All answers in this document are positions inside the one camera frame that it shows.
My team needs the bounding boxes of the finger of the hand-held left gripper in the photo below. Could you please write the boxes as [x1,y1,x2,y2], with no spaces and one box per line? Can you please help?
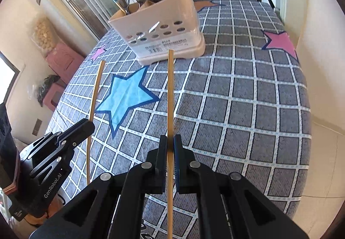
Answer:
[29,118,95,178]

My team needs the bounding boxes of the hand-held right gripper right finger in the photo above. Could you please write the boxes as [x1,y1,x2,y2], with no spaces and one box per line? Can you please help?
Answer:
[173,134,310,239]

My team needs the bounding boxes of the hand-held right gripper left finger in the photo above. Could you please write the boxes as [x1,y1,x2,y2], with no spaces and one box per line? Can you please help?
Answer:
[30,134,168,239]

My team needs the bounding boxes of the wooden chopstick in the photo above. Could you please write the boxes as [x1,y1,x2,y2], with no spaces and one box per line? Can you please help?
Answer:
[86,60,105,185]
[167,50,174,239]

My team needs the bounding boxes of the white perforated utensil holder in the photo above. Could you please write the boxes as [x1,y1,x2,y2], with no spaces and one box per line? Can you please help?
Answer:
[108,0,206,66]

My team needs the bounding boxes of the person's left hand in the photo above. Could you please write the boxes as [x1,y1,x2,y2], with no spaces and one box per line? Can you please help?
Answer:
[25,196,65,226]

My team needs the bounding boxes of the small pink box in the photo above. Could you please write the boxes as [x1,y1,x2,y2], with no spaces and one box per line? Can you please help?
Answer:
[43,81,68,110]

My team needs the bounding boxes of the black plastic bag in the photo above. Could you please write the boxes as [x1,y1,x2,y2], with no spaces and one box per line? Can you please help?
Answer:
[38,75,61,99]

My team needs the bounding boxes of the large pink box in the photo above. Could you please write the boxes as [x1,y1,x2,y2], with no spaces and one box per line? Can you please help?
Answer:
[45,42,86,84]

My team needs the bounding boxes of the grey checked star blanket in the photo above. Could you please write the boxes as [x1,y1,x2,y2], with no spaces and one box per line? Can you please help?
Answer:
[44,0,312,239]

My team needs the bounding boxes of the bright window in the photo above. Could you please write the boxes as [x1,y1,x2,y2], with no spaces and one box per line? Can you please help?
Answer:
[0,52,20,105]

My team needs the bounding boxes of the bag of pale balls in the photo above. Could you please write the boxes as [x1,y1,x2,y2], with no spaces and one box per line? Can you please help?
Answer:
[30,17,58,53]

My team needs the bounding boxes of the wall socket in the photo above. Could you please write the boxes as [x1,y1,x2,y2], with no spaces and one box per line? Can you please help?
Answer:
[32,118,43,136]

